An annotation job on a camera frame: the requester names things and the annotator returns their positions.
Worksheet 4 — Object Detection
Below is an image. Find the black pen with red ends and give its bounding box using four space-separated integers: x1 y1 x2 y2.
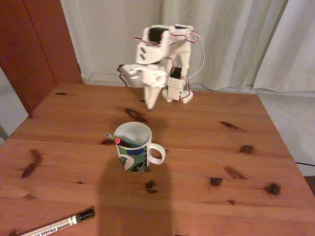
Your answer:
114 138 135 148

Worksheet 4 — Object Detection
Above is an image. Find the teal mechanical pencil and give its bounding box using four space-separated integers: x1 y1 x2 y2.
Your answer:
104 133 140 148

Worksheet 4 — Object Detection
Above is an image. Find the white mug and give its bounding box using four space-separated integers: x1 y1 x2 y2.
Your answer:
114 121 166 173

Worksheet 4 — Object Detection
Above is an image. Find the white marker with black cap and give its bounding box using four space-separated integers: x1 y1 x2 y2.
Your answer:
18 208 95 236

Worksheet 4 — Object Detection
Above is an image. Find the wide white curtain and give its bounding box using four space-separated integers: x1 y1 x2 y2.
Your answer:
147 0 290 92

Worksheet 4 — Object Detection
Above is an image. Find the brown wooden cabinet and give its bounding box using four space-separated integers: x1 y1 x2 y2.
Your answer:
0 0 83 118

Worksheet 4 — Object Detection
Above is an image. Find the narrow white curtain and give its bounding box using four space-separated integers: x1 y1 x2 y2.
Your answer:
253 0 315 93

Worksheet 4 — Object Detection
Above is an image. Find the silver camera box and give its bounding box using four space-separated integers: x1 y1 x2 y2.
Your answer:
118 63 146 88

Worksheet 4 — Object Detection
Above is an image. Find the black camera cable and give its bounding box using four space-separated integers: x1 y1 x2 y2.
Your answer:
118 65 128 87

